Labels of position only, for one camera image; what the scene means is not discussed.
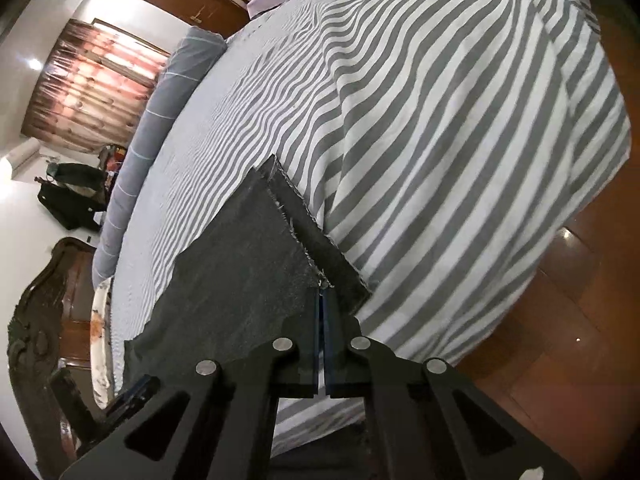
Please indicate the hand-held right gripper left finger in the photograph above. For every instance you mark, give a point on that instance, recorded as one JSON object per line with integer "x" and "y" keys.
{"x": 316, "y": 340}

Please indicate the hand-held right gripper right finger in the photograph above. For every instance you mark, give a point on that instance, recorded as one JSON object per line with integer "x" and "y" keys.
{"x": 329, "y": 340}

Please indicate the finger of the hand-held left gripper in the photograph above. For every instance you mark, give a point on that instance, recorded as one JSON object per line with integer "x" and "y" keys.
{"x": 75, "y": 400}
{"x": 135, "y": 391}

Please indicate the dark grey denim pants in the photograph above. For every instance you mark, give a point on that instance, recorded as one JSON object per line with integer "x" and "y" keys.
{"x": 240, "y": 270}

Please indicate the floral pillow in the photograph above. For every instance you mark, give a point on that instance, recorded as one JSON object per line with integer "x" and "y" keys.
{"x": 101, "y": 345}

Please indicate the carved dark wooden headboard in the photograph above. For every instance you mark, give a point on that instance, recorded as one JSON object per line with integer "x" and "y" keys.
{"x": 55, "y": 310}

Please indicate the hanging black jacket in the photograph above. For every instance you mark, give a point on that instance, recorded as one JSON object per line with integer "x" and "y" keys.
{"x": 70, "y": 207}

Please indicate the hanging grey coat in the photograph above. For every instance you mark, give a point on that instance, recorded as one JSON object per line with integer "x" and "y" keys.
{"x": 80, "y": 175}

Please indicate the bed with grey striped sheet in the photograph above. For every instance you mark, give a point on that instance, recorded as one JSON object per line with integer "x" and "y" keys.
{"x": 425, "y": 135}

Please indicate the white air conditioner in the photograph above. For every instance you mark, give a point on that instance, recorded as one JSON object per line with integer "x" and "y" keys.
{"x": 20, "y": 157}

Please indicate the rolled grey checked duvet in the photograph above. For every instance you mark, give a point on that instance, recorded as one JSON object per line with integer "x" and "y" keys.
{"x": 155, "y": 125}

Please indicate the patterned pink window curtain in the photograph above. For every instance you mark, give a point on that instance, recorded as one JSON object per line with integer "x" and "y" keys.
{"x": 95, "y": 85}

